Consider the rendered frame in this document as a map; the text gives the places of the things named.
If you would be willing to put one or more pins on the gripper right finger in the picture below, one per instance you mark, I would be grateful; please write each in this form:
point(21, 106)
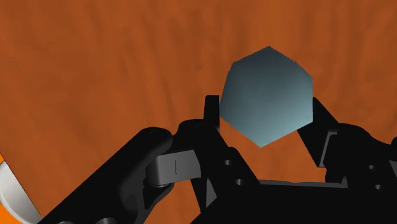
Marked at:
point(356, 155)

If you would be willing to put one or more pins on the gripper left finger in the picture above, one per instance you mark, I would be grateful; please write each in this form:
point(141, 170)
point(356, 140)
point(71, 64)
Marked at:
point(124, 180)

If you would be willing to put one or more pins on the blue-grey hexagonal block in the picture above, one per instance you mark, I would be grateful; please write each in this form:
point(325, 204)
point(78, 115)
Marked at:
point(266, 96)

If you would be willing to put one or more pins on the white and orange round object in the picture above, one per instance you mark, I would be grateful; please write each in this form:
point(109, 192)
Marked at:
point(15, 198)

